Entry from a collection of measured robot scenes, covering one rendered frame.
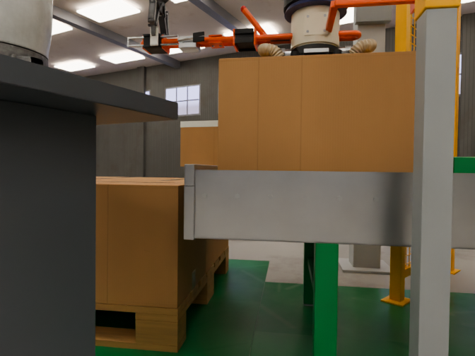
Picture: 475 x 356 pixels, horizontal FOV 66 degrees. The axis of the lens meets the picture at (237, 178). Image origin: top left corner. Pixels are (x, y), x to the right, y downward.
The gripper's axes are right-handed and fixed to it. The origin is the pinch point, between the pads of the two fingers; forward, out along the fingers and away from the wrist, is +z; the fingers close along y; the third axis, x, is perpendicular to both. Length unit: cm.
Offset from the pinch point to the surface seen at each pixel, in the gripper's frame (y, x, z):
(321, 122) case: -20, -60, 34
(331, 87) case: -20, -63, 24
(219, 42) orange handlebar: -2.3, -24.3, 1.8
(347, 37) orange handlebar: 3, -70, 1
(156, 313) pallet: -22, -9, 96
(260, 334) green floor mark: -3, -41, 108
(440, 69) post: -52, -82, 28
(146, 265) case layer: -22, -5, 80
